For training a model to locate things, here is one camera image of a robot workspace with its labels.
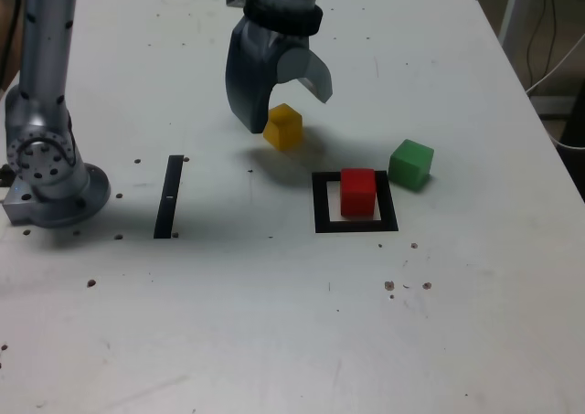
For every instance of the black tape strip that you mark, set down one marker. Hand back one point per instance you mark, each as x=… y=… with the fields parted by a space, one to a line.
x=168 y=194

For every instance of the green cube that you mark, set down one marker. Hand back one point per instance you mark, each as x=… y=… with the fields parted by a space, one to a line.
x=411 y=165

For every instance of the black tape square outline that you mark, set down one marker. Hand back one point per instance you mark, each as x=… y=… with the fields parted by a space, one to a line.
x=320 y=204

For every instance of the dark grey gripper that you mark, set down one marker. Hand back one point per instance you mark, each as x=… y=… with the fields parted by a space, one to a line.
x=294 y=40

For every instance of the white metal post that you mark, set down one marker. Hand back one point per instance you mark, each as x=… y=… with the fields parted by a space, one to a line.
x=511 y=7

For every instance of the yellow cube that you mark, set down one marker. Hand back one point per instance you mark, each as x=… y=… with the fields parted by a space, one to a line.
x=285 y=130

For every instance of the red cube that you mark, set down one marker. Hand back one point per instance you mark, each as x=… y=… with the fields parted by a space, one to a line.
x=358 y=194

